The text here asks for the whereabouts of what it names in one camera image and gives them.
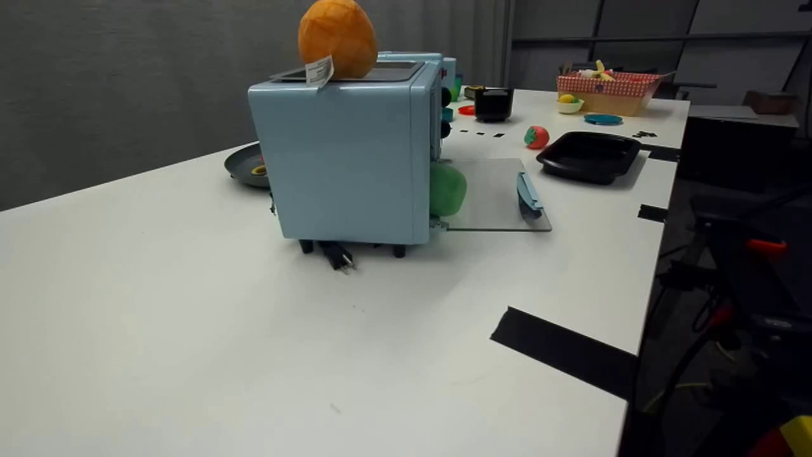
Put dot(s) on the orange green toy ball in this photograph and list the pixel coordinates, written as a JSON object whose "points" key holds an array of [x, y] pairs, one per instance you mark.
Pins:
{"points": [[537, 138]]}

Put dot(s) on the black power plug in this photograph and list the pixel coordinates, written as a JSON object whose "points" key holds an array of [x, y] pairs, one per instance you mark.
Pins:
{"points": [[339, 256]]}

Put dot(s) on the teal toy plate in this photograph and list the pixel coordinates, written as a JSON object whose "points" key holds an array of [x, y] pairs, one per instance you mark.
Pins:
{"points": [[603, 120]]}

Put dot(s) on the light blue breakfast station oven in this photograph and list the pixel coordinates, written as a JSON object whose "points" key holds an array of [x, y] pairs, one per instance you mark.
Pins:
{"points": [[351, 160]]}

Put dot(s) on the red checkered basket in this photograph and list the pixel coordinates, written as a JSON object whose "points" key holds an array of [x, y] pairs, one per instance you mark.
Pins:
{"points": [[625, 91]]}

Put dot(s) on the black cup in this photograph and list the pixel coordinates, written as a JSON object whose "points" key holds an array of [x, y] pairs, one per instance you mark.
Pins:
{"points": [[494, 104]]}

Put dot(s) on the green plush toy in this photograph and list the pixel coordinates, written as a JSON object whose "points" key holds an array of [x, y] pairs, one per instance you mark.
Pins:
{"points": [[447, 188]]}

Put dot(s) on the black grill tray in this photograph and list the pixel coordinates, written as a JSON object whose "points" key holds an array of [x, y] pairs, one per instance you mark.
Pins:
{"points": [[597, 158]]}

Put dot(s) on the black tape strip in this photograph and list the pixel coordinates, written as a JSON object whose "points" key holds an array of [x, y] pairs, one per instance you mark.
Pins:
{"points": [[570, 350]]}

